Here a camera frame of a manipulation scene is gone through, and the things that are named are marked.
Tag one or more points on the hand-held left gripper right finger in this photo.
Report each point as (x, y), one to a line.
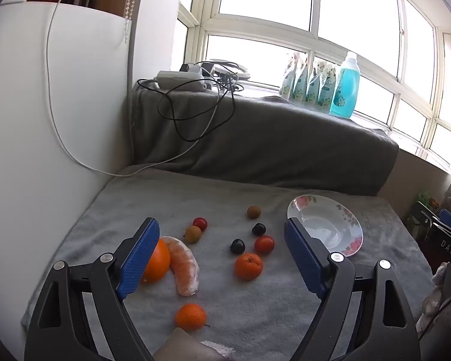
(304, 255)

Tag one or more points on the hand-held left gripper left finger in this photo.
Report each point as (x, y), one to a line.
(142, 255)

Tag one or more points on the large orange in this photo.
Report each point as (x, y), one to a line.
(158, 263)

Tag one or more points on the white floral plate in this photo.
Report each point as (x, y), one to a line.
(323, 220)

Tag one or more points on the peeled pomelo segment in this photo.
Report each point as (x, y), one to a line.
(184, 267)

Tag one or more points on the small tangerine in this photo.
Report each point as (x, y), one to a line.
(190, 316)
(248, 267)

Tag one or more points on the person's right hand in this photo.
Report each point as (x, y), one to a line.
(434, 301)

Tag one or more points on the small green object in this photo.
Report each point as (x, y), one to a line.
(423, 197)

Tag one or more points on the dark purple plum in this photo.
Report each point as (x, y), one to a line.
(237, 246)
(259, 229)

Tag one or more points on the red cherry tomato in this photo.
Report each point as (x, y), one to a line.
(200, 224)

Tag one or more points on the beige cloth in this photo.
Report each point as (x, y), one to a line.
(184, 348)

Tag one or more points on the dark grey fleece blanket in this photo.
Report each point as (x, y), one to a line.
(278, 146)

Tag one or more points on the white cabinet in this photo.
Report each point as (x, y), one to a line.
(30, 158)

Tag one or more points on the blue detergent bottle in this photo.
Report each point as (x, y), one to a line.
(345, 90)

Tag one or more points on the green floral refill pouch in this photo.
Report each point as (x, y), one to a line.
(327, 90)
(300, 81)
(314, 84)
(287, 79)

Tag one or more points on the white power strip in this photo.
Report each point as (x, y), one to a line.
(173, 79)

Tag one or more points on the black power adapter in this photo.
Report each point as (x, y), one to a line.
(209, 67)

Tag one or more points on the round white black device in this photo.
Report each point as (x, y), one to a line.
(233, 68)

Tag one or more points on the white window frame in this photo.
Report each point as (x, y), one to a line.
(312, 47)

